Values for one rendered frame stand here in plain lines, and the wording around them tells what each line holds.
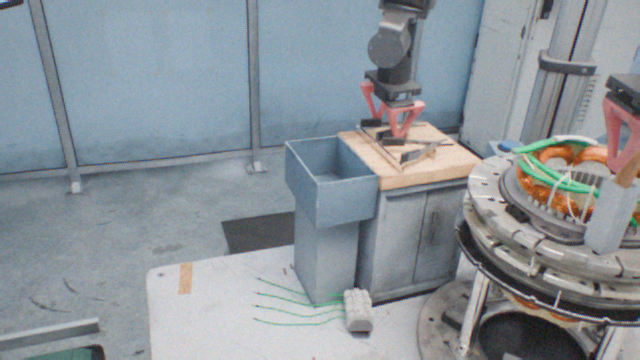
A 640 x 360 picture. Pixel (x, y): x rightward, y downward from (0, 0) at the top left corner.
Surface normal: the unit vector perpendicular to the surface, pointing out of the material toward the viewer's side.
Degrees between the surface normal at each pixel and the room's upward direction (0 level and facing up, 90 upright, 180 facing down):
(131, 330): 0
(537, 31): 90
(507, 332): 0
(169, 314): 0
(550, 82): 90
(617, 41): 90
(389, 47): 94
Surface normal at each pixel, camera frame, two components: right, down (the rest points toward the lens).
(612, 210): -0.94, 0.14
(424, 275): 0.36, 0.47
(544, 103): -0.31, 0.46
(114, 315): 0.04, -0.87
